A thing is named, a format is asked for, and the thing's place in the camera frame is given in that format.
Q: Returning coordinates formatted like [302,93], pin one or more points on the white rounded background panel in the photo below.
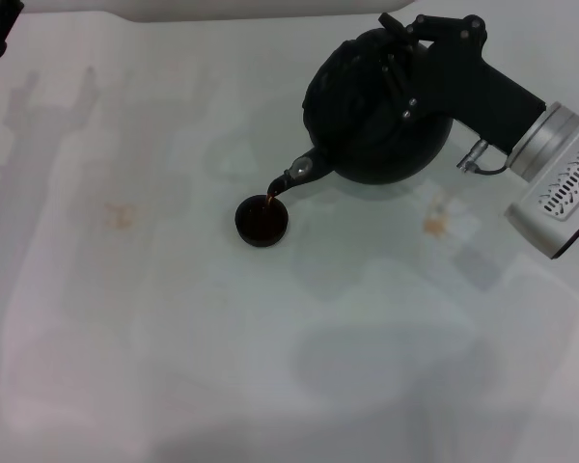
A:
[222,7]

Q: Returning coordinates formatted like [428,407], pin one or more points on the black round teapot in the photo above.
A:
[366,144]

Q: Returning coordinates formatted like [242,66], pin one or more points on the dark brown teacup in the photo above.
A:
[261,224]

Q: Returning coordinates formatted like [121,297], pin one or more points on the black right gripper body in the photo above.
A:
[463,82]

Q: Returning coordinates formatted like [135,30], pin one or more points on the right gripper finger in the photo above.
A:
[396,77]
[398,28]

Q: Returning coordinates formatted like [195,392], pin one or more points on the brown tea liquid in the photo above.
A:
[269,200]

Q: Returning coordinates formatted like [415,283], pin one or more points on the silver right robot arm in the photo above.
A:
[559,173]

